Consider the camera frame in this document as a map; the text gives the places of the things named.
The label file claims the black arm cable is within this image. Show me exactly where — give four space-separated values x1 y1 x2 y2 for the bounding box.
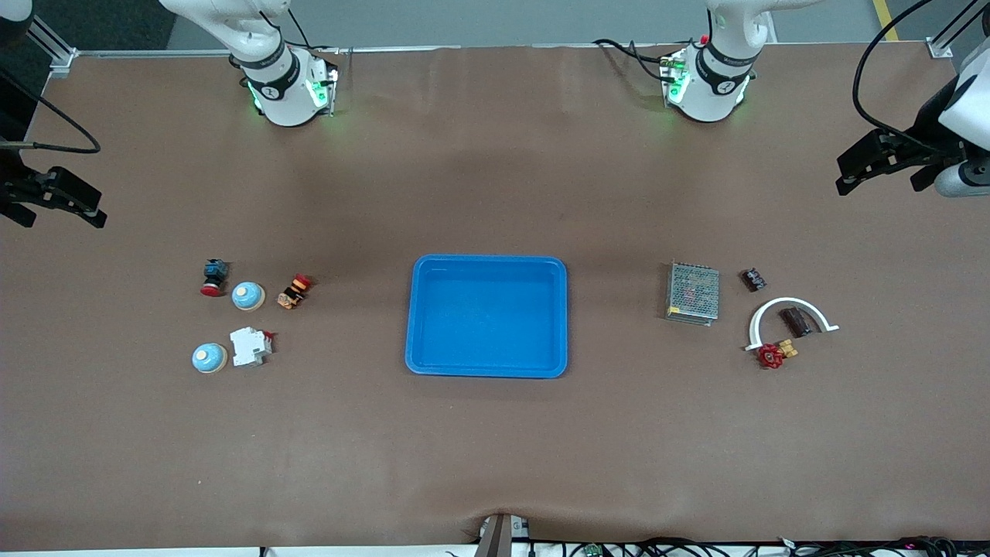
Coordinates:
0 70 101 153
852 0 960 154

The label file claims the orange red selector switch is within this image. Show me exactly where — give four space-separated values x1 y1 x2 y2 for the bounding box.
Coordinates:
277 273 312 310

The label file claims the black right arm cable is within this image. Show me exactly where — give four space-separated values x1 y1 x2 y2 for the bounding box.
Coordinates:
0 70 101 153

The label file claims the black cable bundle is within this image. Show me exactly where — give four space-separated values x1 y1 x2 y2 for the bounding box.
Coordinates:
534 536 990 557

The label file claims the metal mesh power supply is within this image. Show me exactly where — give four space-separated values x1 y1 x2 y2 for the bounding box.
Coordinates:
666 261 720 326

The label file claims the blue plastic tray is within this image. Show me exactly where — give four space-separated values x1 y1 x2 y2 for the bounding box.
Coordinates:
405 255 568 379

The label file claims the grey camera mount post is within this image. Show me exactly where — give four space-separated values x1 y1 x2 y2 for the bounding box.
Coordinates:
473 512 531 557

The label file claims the green lit connector box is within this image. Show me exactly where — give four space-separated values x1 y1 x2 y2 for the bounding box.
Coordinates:
308 66 340 118
659 50 689 105

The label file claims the black left base cable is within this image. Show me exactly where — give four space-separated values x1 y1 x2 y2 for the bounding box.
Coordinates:
594 39 678 84

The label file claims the black right base cable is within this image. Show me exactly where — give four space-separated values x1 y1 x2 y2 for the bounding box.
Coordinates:
263 8 341 55

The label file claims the red handled brass valve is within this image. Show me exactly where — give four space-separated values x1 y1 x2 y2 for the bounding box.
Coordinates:
756 338 799 370

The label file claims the white curved bracket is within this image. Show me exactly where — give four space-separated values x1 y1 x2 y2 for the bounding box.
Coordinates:
746 297 840 352

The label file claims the black base cable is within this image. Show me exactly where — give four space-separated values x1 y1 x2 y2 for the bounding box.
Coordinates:
263 8 341 55
594 39 678 84

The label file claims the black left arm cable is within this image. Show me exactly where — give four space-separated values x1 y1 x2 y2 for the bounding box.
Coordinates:
852 0 960 154

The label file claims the aluminium frame corner post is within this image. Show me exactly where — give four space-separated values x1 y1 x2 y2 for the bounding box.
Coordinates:
31 19 78 78
926 0 979 60

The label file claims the red emergency stop button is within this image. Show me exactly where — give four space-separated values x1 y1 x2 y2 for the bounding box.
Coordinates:
200 259 230 297

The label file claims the white circuit breaker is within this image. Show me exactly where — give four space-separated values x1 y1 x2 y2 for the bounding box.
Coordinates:
230 327 274 367

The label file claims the brown table cover sheet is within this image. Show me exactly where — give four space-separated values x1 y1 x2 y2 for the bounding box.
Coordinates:
0 43 990 552

